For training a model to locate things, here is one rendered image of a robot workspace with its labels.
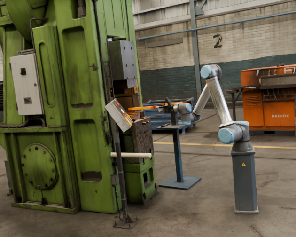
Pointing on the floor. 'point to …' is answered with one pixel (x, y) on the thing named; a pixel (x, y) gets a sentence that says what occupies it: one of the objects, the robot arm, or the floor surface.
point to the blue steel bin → (164, 119)
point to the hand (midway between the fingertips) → (157, 106)
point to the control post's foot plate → (127, 223)
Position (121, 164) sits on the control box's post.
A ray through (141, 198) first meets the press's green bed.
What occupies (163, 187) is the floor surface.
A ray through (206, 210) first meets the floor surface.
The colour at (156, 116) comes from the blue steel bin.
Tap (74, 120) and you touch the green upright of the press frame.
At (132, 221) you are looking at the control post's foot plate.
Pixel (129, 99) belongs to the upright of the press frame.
